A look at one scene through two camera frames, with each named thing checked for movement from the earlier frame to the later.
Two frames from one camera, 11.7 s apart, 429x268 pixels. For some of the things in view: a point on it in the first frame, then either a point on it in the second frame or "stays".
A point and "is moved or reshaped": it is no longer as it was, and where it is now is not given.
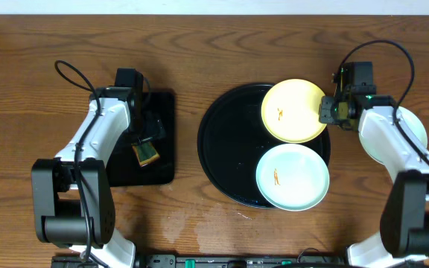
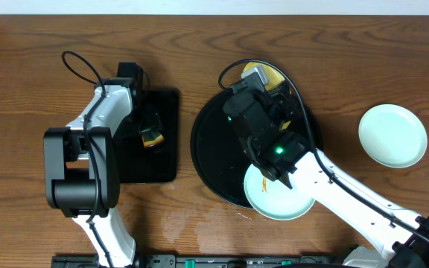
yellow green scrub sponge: [145, 152] is moved or reshaped
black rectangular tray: [159, 124] stays
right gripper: [325, 117] to [283, 99]
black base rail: [208, 260] stays
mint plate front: [292, 177] is moved or reshaped
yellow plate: [290, 111] is moved or reshaped
